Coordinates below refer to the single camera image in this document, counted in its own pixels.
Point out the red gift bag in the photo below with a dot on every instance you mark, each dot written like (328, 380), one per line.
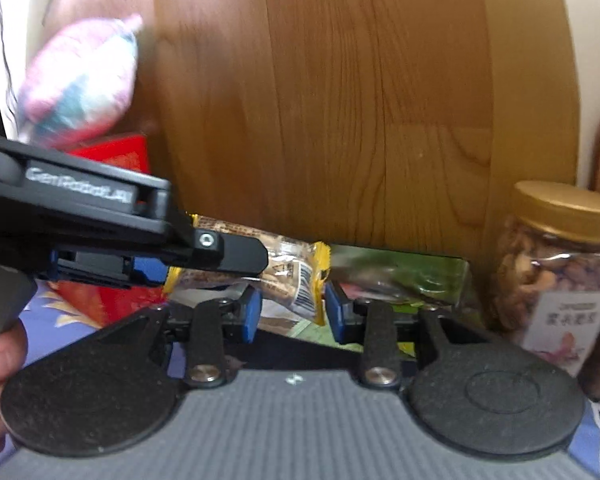
(115, 152)

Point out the wooden headboard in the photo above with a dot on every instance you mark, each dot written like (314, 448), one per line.
(330, 110)

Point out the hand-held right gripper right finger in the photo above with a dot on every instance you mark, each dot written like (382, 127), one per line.
(333, 315)

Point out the blue printed blanket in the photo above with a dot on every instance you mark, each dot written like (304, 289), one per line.
(55, 330)

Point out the brown snack packet yellow edges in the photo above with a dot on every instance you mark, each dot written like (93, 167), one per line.
(290, 270)

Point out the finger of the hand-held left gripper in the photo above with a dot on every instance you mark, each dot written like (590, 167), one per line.
(105, 267)
(235, 255)

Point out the green snack packet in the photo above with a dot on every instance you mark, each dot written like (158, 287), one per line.
(405, 270)

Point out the pink and blue plush pouch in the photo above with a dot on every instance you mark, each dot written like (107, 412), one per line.
(80, 90)

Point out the nut jar gold lid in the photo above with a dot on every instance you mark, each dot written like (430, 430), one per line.
(555, 270)

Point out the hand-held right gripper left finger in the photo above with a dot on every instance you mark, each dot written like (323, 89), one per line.
(252, 312)

